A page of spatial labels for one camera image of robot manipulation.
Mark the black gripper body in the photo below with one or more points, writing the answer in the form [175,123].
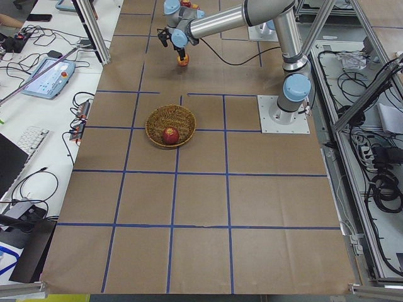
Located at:
[179,49]

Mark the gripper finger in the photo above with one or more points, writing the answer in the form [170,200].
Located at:
[181,54]

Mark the red yellow apple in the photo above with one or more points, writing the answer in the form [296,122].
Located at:
[183,61]

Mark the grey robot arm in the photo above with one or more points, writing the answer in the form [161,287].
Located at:
[189,25]

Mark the red apple on plate rear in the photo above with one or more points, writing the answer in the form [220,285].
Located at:
[185,3]

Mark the woven wicker basket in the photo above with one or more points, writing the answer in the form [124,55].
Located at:
[170,115]

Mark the dark red apple in basket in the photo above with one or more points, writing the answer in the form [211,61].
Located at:
[170,136]

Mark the teach pendant tablet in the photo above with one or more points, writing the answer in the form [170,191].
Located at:
[50,84]

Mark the white keyboard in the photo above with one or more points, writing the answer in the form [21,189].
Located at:
[31,139]

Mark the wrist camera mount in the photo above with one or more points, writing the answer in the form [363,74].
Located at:
[164,36]

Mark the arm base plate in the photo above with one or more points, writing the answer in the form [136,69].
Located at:
[264,34]
[274,120]

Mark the aluminium frame post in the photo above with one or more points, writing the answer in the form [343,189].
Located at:
[85,12]

